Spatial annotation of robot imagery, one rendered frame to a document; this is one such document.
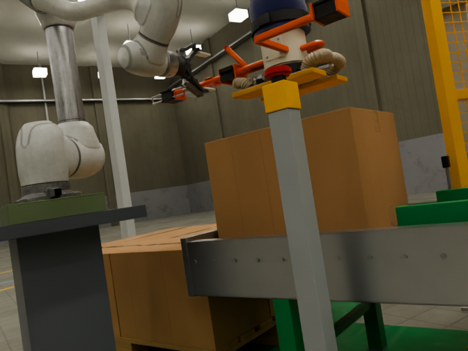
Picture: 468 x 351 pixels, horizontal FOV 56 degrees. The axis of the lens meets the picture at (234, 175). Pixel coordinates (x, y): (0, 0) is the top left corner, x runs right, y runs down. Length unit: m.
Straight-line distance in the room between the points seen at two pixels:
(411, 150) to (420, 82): 1.57
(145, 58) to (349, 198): 0.76
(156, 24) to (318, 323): 0.97
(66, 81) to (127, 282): 0.93
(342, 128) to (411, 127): 9.83
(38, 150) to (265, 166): 0.76
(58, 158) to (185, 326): 0.85
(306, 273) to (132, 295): 1.17
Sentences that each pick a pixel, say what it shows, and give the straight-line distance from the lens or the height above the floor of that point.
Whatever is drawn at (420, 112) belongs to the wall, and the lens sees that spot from 11.04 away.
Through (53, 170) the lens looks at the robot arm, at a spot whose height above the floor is 0.91.
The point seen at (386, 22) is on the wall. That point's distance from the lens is 11.78.
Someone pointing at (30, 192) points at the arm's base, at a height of 0.84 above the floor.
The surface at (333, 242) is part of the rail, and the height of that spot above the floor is 0.57.
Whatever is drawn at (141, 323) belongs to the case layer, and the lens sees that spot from 2.12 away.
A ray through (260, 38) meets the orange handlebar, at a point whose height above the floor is 1.22.
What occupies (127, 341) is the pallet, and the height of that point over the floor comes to 0.13.
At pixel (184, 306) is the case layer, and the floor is 0.31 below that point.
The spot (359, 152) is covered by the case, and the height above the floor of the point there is 0.81.
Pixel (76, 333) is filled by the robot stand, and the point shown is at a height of 0.38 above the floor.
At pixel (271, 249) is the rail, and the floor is 0.56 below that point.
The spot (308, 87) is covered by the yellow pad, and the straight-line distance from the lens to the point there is 1.70.
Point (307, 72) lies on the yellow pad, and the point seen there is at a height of 1.10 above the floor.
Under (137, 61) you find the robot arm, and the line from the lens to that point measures 1.43.
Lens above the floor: 0.75
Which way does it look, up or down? 2 degrees up
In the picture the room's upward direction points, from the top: 9 degrees counter-clockwise
